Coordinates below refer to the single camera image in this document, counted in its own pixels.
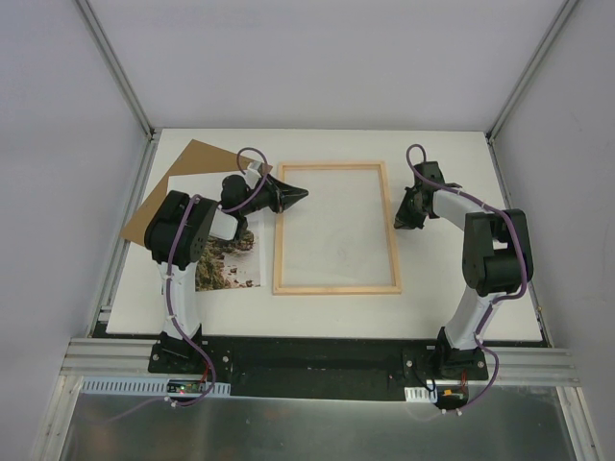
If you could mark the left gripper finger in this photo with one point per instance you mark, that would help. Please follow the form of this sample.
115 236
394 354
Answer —
286 201
286 191

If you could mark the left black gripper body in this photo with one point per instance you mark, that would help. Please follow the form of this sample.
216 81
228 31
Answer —
278 193

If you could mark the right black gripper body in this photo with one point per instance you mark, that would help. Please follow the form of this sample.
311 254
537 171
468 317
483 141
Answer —
413 206

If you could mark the light wooden picture frame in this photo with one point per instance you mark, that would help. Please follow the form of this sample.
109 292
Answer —
384 221

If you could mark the clear acrylic sheet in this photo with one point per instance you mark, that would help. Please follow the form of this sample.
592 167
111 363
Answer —
331 225

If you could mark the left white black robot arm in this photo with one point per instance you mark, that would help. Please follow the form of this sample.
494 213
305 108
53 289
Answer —
177 237

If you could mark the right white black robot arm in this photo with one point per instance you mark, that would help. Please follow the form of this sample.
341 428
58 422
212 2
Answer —
496 264

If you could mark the landscape photo print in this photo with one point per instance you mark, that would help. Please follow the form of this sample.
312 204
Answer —
225 264

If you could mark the brown backing board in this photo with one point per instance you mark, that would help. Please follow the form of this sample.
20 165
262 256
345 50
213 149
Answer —
196 158

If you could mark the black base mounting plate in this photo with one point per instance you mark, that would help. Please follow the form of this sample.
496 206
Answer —
317 368

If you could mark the right white cable duct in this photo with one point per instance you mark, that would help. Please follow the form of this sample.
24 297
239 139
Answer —
420 395

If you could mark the white cable duct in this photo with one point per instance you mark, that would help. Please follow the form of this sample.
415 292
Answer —
144 387
420 395

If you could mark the left aluminium corner post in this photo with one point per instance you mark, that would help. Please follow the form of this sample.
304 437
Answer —
114 66

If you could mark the aluminium corner post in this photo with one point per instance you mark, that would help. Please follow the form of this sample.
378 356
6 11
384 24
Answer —
541 51
114 66

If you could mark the right aluminium corner post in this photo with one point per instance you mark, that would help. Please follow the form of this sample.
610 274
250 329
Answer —
541 51

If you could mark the aluminium front rail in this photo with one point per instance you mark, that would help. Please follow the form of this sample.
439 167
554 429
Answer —
107 357

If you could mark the left white cable duct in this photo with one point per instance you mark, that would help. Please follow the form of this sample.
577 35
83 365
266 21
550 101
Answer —
144 387

